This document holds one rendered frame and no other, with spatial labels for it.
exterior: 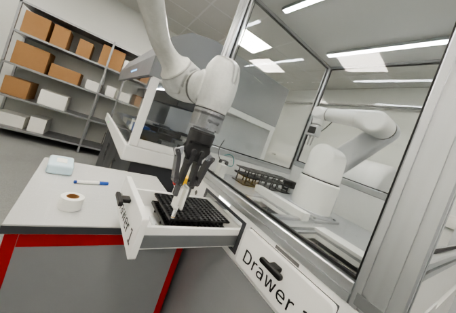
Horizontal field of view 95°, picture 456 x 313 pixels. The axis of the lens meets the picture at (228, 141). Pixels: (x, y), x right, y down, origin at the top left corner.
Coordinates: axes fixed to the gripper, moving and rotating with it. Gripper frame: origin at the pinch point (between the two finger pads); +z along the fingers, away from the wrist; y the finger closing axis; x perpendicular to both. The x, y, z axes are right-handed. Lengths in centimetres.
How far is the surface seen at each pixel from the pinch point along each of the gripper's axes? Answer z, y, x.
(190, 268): 35.6, 22.7, 13.7
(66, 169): 17, -27, 58
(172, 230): 7.9, -1.1, -4.5
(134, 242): 10.0, -10.7, -6.4
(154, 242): 11.1, -5.2, -4.7
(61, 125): 67, -52, 431
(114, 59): -78, -9, 381
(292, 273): 4.9, 21.2, -27.5
